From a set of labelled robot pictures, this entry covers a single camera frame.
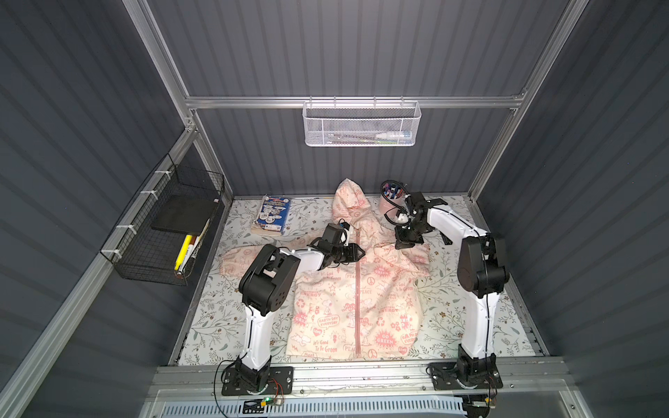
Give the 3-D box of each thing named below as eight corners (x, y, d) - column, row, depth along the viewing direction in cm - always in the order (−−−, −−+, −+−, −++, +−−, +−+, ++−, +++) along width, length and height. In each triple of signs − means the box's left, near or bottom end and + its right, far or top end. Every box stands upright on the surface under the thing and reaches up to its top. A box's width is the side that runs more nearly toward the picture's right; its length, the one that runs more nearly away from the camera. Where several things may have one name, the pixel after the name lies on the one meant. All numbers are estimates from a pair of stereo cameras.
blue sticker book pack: (252, 229, 110) (251, 226, 108) (266, 198, 122) (265, 194, 120) (282, 232, 109) (281, 229, 107) (292, 200, 121) (292, 197, 119)
